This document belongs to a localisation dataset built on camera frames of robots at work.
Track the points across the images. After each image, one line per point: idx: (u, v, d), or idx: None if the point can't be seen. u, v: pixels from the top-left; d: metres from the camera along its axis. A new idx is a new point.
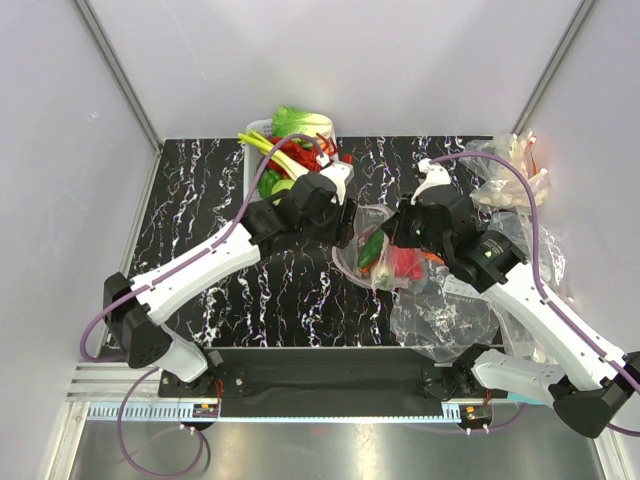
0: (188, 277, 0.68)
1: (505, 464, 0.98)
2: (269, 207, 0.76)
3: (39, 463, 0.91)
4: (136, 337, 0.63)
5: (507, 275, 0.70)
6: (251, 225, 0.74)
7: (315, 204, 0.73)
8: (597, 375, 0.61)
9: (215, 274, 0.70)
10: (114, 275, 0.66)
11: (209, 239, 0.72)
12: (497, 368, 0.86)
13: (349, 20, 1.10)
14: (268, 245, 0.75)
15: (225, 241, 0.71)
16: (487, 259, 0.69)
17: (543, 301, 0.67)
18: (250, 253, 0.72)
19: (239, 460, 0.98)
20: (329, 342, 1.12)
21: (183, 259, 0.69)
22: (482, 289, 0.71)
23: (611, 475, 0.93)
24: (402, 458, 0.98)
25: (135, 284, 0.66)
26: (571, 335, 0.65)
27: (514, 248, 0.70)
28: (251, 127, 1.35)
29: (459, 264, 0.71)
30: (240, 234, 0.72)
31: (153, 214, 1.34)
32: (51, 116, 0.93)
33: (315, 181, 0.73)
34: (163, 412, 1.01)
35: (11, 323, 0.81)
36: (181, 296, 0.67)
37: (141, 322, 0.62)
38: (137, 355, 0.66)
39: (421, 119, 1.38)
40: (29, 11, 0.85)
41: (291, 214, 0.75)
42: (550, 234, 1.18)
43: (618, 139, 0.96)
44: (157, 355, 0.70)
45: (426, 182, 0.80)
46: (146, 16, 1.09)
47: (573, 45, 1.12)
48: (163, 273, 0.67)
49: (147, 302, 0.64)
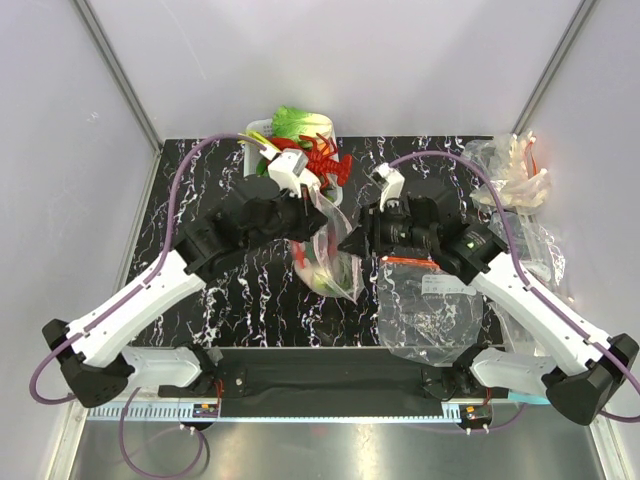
0: (122, 319, 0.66)
1: (506, 464, 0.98)
2: (207, 225, 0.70)
3: (38, 463, 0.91)
4: (76, 386, 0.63)
5: (490, 263, 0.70)
6: (189, 249, 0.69)
7: (249, 211, 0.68)
8: (582, 357, 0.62)
9: (155, 309, 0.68)
10: (50, 324, 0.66)
11: (143, 272, 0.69)
12: (495, 364, 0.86)
13: (349, 20, 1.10)
14: (210, 268, 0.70)
15: (158, 274, 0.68)
16: (470, 250, 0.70)
17: (525, 288, 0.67)
18: (189, 283, 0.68)
19: (239, 461, 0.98)
20: (329, 342, 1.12)
21: (117, 299, 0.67)
22: (467, 280, 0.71)
23: (611, 475, 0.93)
24: (403, 458, 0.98)
25: (70, 330, 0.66)
26: (556, 320, 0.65)
27: (498, 239, 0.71)
28: (251, 127, 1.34)
29: (444, 256, 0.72)
30: (175, 264, 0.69)
31: (153, 214, 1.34)
32: (51, 116, 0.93)
33: (251, 190, 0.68)
34: (162, 412, 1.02)
35: (11, 323, 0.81)
36: (120, 338, 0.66)
37: (75, 373, 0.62)
38: (90, 398, 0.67)
39: (421, 120, 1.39)
40: (29, 12, 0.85)
41: (231, 229, 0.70)
42: (550, 234, 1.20)
43: (618, 139, 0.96)
44: (116, 389, 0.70)
45: (386, 188, 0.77)
46: (146, 16, 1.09)
47: (572, 45, 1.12)
48: (97, 317, 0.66)
49: (82, 351, 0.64)
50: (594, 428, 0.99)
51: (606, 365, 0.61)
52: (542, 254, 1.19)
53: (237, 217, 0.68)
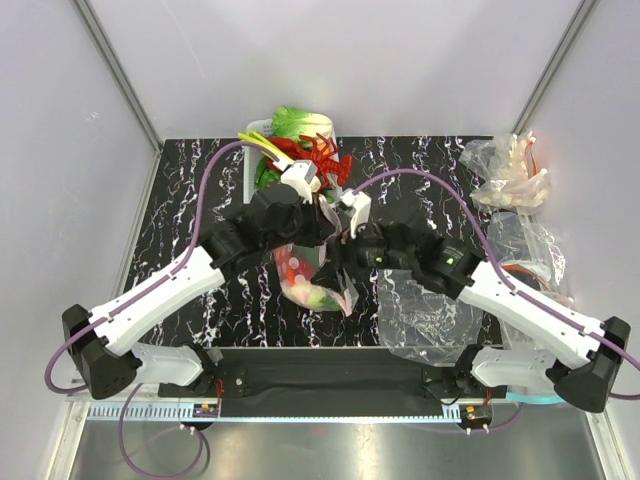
0: (146, 307, 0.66)
1: (506, 464, 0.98)
2: (231, 227, 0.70)
3: (38, 463, 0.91)
4: (95, 372, 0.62)
5: (472, 276, 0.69)
6: (213, 247, 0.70)
7: (273, 215, 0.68)
8: (582, 350, 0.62)
9: (177, 301, 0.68)
10: (72, 307, 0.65)
11: (169, 264, 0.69)
12: (495, 365, 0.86)
13: (349, 21, 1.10)
14: (232, 267, 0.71)
15: (185, 266, 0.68)
16: (451, 266, 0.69)
17: (512, 293, 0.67)
18: (213, 278, 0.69)
19: (239, 461, 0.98)
20: (329, 342, 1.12)
21: (142, 287, 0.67)
22: (454, 296, 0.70)
23: (611, 476, 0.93)
24: (403, 457, 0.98)
25: (93, 315, 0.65)
26: (547, 318, 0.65)
27: (474, 250, 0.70)
28: (251, 127, 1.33)
29: (427, 276, 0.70)
30: (202, 256, 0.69)
31: (153, 214, 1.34)
32: (51, 116, 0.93)
33: (273, 195, 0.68)
34: (162, 412, 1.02)
35: (10, 323, 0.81)
36: (141, 326, 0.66)
37: (98, 357, 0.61)
38: (100, 387, 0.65)
39: (421, 120, 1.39)
40: (29, 12, 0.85)
41: (252, 230, 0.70)
42: (550, 235, 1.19)
43: (618, 139, 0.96)
44: (124, 382, 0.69)
45: (354, 213, 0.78)
46: (146, 16, 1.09)
47: (573, 45, 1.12)
48: (121, 304, 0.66)
49: (105, 335, 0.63)
50: (594, 428, 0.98)
51: (607, 352, 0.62)
52: (542, 254, 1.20)
53: (261, 219, 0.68)
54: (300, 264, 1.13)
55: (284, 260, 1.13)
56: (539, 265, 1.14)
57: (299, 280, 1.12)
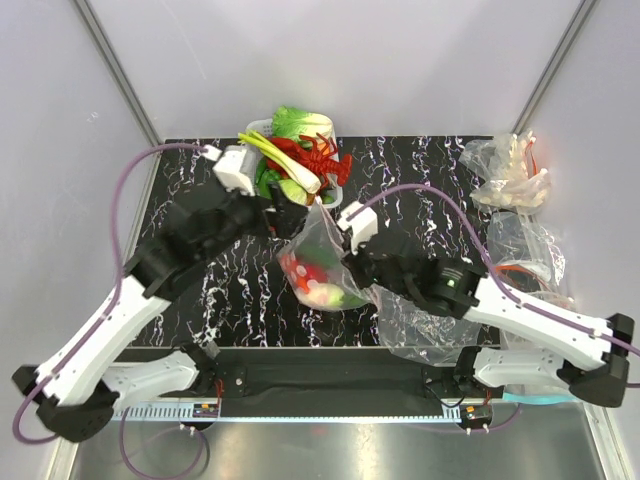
0: (89, 354, 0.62)
1: (505, 464, 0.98)
2: (161, 243, 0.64)
3: (39, 464, 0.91)
4: (56, 428, 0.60)
5: (477, 295, 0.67)
6: (142, 270, 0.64)
7: (196, 223, 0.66)
8: (596, 354, 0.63)
9: (121, 339, 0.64)
10: (17, 372, 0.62)
11: (102, 303, 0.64)
12: (498, 367, 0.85)
13: (349, 20, 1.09)
14: (169, 288, 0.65)
15: (118, 303, 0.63)
16: (452, 288, 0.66)
17: (519, 306, 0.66)
18: (152, 304, 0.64)
19: (239, 460, 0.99)
20: (329, 342, 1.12)
21: (80, 334, 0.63)
22: (459, 315, 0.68)
23: (611, 476, 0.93)
24: (402, 457, 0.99)
25: (38, 375, 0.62)
26: (558, 326, 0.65)
27: (471, 266, 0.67)
28: (251, 127, 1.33)
29: (430, 304, 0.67)
30: (133, 289, 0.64)
31: (153, 214, 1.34)
32: (51, 115, 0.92)
33: (191, 203, 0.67)
34: (162, 412, 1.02)
35: (12, 322, 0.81)
36: (91, 372, 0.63)
37: (51, 417, 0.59)
38: (75, 433, 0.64)
39: (420, 120, 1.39)
40: (29, 12, 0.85)
41: (184, 244, 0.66)
42: (550, 235, 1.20)
43: (618, 140, 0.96)
44: (101, 420, 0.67)
45: (351, 237, 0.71)
46: (146, 16, 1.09)
47: (572, 46, 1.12)
48: (64, 356, 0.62)
49: (54, 393, 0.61)
50: (595, 428, 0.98)
51: (617, 350, 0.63)
52: (542, 254, 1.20)
53: (186, 230, 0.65)
54: (308, 269, 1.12)
55: (294, 267, 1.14)
56: (539, 265, 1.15)
57: (312, 285, 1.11)
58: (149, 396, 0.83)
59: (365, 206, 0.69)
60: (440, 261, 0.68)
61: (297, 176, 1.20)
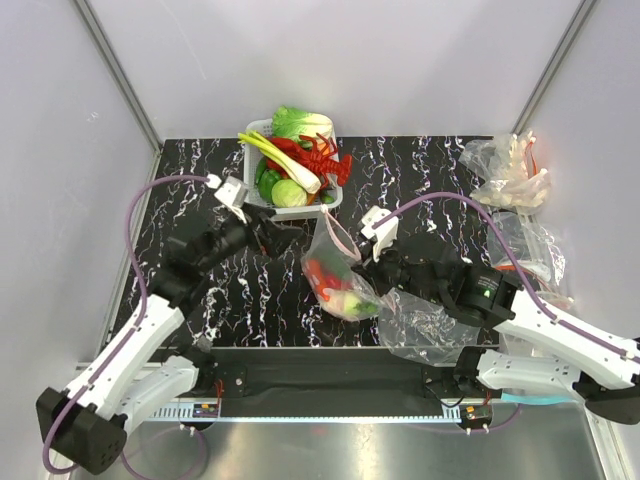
0: (124, 361, 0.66)
1: (503, 463, 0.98)
2: (170, 270, 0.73)
3: (39, 464, 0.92)
4: (92, 441, 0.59)
5: (513, 307, 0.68)
6: (161, 288, 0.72)
7: (193, 248, 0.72)
8: (626, 375, 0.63)
9: (148, 348, 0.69)
10: (45, 392, 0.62)
11: (130, 318, 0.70)
12: (506, 372, 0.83)
13: (349, 20, 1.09)
14: (188, 303, 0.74)
15: (146, 314, 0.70)
16: (488, 298, 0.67)
17: (553, 322, 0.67)
18: (175, 315, 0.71)
19: (240, 460, 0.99)
20: (330, 343, 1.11)
21: (111, 347, 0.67)
22: (491, 325, 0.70)
23: (611, 476, 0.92)
24: (401, 458, 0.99)
25: (71, 391, 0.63)
26: (590, 345, 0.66)
27: (507, 277, 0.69)
28: (251, 127, 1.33)
29: (463, 312, 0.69)
30: (158, 302, 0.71)
31: (153, 214, 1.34)
32: (51, 115, 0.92)
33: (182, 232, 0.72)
34: (162, 412, 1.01)
35: (12, 322, 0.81)
36: (124, 381, 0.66)
37: (91, 423, 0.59)
38: (96, 458, 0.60)
39: (420, 120, 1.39)
40: (29, 12, 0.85)
41: (188, 267, 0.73)
42: (550, 235, 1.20)
43: (618, 140, 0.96)
44: (118, 450, 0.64)
45: (375, 245, 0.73)
46: (146, 17, 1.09)
47: (573, 45, 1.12)
48: (97, 368, 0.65)
49: (91, 402, 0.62)
50: (594, 427, 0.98)
51: None
52: (542, 254, 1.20)
53: (184, 254, 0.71)
54: (328, 276, 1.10)
55: (313, 274, 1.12)
56: (539, 265, 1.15)
57: (329, 292, 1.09)
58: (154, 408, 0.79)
59: (388, 216, 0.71)
60: (475, 271, 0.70)
61: (297, 176, 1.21)
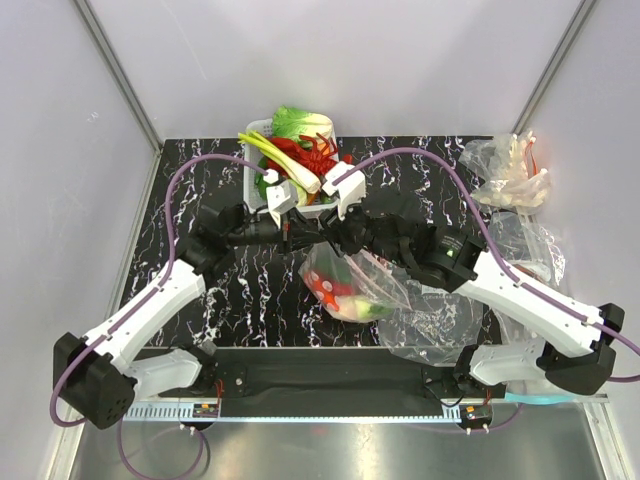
0: (143, 321, 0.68)
1: (505, 464, 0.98)
2: (196, 239, 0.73)
3: (39, 464, 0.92)
4: (102, 390, 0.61)
5: (475, 268, 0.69)
6: (190, 257, 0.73)
7: (224, 219, 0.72)
8: (585, 342, 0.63)
9: (167, 311, 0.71)
10: (64, 337, 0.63)
11: (153, 279, 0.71)
12: (490, 361, 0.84)
13: (349, 20, 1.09)
14: (210, 273, 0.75)
15: (170, 277, 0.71)
16: (451, 258, 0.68)
17: (516, 285, 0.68)
18: (198, 283, 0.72)
19: (240, 461, 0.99)
20: (330, 342, 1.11)
21: (131, 304, 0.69)
22: (453, 287, 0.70)
23: (611, 476, 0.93)
24: (402, 458, 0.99)
25: (88, 339, 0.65)
26: (550, 309, 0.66)
27: (472, 239, 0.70)
28: (251, 127, 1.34)
29: (424, 272, 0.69)
30: (183, 267, 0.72)
31: (153, 214, 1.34)
32: (51, 117, 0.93)
33: (216, 202, 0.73)
34: (162, 412, 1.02)
35: (12, 323, 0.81)
36: (139, 339, 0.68)
37: (105, 372, 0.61)
38: (103, 410, 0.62)
39: (421, 120, 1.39)
40: (29, 12, 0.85)
41: (214, 237, 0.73)
42: (550, 235, 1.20)
43: (619, 140, 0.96)
44: (123, 408, 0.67)
45: (338, 201, 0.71)
46: (145, 16, 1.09)
47: (572, 46, 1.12)
48: (116, 321, 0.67)
49: (108, 352, 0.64)
50: (595, 428, 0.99)
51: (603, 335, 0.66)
52: (542, 254, 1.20)
53: (215, 223, 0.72)
54: (334, 284, 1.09)
55: (318, 284, 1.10)
56: (538, 265, 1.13)
57: (340, 301, 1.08)
58: (157, 392, 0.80)
59: (352, 169, 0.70)
60: (439, 231, 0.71)
61: (297, 176, 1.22)
